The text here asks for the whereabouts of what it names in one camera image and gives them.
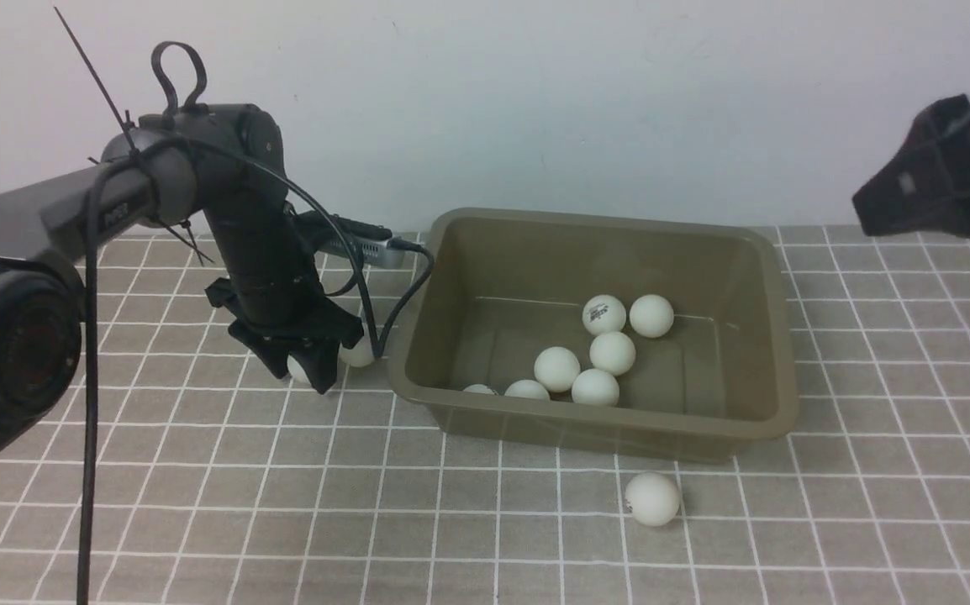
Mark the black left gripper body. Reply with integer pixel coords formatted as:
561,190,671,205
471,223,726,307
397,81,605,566
204,278,365,347

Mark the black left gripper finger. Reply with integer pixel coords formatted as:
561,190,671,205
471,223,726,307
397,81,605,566
229,324,289,381
293,339,340,395

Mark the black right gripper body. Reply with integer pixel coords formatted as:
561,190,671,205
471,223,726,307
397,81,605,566
851,95,970,239

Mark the olive plastic bin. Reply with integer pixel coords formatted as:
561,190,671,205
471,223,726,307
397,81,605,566
387,209,799,463

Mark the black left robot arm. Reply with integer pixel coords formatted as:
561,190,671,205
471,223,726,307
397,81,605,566
0,104,365,452

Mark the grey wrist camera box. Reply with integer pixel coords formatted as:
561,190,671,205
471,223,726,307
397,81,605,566
290,210,405,271

